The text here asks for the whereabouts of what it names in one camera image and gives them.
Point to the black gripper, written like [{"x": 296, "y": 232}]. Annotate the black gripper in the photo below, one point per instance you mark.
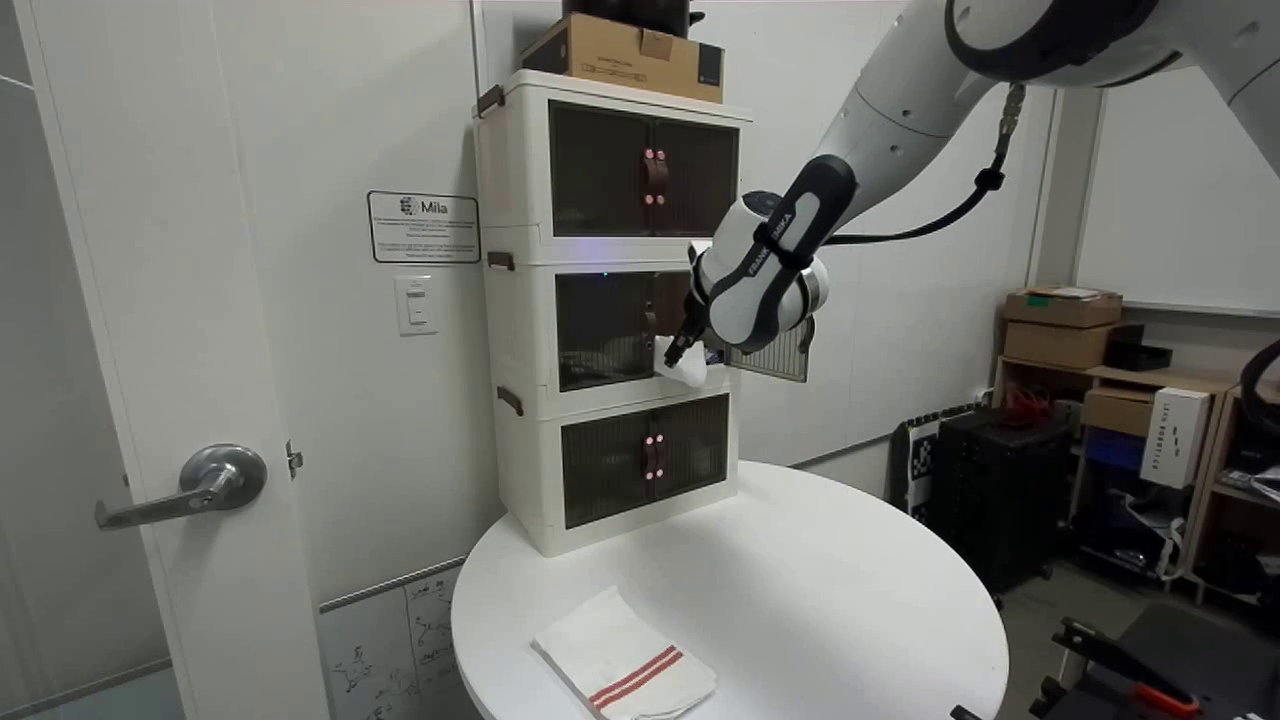
[{"x": 689, "y": 312}]

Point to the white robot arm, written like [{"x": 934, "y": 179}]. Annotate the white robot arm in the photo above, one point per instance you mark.
[{"x": 907, "y": 105}]

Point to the dark translucent cabinet door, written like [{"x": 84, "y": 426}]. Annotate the dark translucent cabinet door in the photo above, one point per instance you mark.
[{"x": 789, "y": 354}]

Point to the white cabinet dark doors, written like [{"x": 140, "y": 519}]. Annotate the white cabinet dark doors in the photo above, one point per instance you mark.
[
  {"x": 641, "y": 460},
  {"x": 520, "y": 327},
  {"x": 515, "y": 166}
]

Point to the white towel red stripes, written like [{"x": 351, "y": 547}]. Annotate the white towel red stripes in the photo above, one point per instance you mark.
[{"x": 620, "y": 663}]

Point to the black white calibration board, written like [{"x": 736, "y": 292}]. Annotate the black white calibration board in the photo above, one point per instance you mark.
[{"x": 915, "y": 460}]

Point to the brown cardboard box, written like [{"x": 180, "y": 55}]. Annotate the brown cardboard box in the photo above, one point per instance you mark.
[{"x": 613, "y": 55}]

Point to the black item on box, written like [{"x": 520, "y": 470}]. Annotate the black item on box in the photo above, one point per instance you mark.
[{"x": 641, "y": 14}]

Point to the black plastic crate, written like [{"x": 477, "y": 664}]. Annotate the black plastic crate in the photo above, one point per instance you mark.
[{"x": 1000, "y": 502}]

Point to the medium cardboard box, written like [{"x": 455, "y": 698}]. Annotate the medium cardboard box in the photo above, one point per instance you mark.
[{"x": 1055, "y": 346}]

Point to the flat cardboard box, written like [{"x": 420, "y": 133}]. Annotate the flat cardboard box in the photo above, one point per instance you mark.
[{"x": 1062, "y": 308}]

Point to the silver door latch plate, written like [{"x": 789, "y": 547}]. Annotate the silver door latch plate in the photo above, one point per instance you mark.
[{"x": 292, "y": 460}]

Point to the small cardboard box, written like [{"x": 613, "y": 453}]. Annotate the small cardboard box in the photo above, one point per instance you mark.
[{"x": 1114, "y": 408}]

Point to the black device on shelf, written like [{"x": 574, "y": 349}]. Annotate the black device on shelf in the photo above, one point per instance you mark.
[{"x": 1137, "y": 349}]

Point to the white product box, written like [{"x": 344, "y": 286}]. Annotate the white product box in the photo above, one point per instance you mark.
[{"x": 1174, "y": 437}]

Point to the white room door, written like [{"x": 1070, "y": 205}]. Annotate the white room door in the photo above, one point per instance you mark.
[{"x": 161, "y": 267}]

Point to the wooden storage shelf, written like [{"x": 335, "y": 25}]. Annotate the wooden storage shelf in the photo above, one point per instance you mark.
[{"x": 1203, "y": 526}]

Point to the white light switch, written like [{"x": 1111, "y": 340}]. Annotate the white light switch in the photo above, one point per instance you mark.
[{"x": 416, "y": 307}]

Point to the white wall sign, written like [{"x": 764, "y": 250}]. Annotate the white wall sign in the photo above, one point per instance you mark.
[{"x": 420, "y": 224}]

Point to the black frame orange clamp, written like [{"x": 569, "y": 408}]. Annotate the black frame orange clamp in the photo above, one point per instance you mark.
[{"x": 1147, "y": 680}]

